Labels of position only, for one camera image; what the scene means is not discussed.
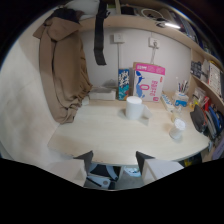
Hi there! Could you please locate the white lidded cup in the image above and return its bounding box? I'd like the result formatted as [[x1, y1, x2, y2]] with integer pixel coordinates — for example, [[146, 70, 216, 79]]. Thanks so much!
[[168, 118, 187, 140]]

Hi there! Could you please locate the blue printed box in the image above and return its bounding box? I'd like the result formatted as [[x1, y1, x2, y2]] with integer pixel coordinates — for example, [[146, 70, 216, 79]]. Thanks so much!
[[117, 68, 132, 102]]

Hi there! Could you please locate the wooden shelf unit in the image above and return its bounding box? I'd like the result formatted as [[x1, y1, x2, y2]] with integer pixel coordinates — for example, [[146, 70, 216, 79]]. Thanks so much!
[[78, 13, 224, 164]]

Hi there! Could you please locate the black bag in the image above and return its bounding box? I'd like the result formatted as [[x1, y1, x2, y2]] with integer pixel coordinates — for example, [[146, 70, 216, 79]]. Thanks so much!
[[189, 104, 208, 134]]

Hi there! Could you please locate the white light bar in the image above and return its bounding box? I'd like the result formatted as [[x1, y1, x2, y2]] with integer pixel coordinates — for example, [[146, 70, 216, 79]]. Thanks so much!
[[164, 21, 182, 30]]

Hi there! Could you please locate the pink and white carton box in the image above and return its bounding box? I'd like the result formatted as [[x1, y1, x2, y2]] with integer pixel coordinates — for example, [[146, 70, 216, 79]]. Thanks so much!
[[132, 61, 167, 103]]

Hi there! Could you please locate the white power strip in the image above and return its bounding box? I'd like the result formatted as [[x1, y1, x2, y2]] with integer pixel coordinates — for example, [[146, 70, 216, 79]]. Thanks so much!
[[160, 93, 176, 112]]

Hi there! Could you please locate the white tissue paper roll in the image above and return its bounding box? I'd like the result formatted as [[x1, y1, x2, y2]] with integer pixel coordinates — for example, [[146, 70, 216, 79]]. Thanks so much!
[[125, 95, 145, 121]]

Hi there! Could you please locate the white wall outlet with plug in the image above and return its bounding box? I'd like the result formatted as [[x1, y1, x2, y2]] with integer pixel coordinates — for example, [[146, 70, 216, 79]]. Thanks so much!
[[148, 37, 161, 50]]

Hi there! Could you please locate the brown hanging coat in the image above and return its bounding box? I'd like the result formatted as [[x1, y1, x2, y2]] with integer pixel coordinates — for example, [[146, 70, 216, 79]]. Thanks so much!
[[32, 7, 94, 125]]

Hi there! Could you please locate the white tissue box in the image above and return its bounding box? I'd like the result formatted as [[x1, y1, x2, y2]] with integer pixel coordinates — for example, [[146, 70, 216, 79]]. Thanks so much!
[[87, 85, 117, 101]]

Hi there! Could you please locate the black hanging strap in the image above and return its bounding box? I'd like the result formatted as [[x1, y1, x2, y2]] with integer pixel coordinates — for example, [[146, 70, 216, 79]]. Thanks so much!
[[93, 0, 110, 67]]

